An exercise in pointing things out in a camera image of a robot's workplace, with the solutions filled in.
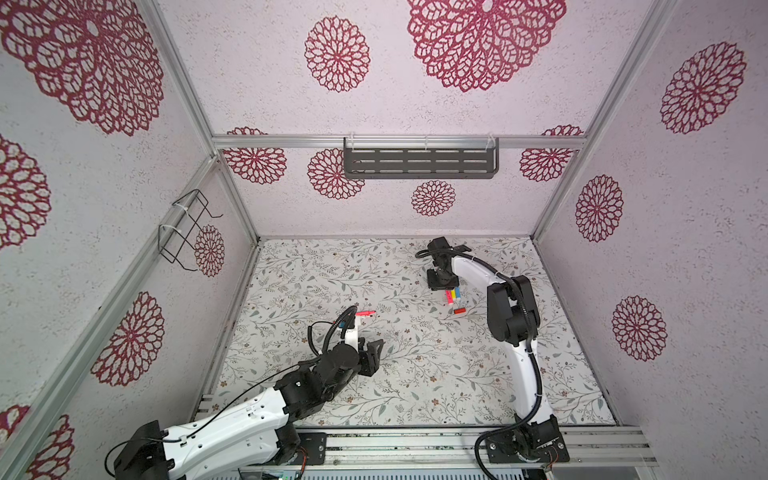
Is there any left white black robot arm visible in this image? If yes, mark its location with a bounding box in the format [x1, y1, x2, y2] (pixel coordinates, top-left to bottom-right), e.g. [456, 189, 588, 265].
[108, 338, 384, 479]

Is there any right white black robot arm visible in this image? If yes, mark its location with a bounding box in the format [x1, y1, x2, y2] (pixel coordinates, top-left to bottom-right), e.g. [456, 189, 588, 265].
[415, 237, 570, 466]

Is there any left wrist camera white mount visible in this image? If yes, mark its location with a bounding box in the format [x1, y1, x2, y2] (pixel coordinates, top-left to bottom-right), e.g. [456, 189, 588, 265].
[342, 315, 359, 351]

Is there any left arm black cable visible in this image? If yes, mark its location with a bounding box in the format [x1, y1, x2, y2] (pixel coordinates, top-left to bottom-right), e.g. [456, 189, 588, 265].
[307, 304, 359, 358]

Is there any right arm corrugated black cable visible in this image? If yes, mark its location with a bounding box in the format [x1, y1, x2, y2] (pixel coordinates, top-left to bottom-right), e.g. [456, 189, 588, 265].
[413, 245, 544, 480]

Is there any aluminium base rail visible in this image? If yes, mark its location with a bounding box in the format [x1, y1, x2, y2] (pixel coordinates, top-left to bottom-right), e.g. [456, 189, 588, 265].
[160, 392, 660, 475]

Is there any dark metal wall shelf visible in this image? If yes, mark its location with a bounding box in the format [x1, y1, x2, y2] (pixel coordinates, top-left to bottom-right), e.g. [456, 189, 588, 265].
[342, 137, 500, 180]

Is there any black wire wall rack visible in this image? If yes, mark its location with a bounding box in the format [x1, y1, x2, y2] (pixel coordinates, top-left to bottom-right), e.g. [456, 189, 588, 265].
[156, 189, 226, 278]

